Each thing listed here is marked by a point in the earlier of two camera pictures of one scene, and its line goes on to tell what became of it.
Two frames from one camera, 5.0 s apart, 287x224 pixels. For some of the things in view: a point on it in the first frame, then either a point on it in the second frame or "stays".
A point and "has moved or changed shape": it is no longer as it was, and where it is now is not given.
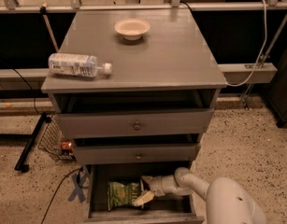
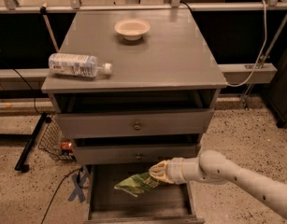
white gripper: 157,185 -> 175,171
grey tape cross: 78,189 stays
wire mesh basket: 50,141 stays
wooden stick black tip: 42,10 stays
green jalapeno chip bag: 121,194 has moved or changed shape
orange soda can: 66,147 stays
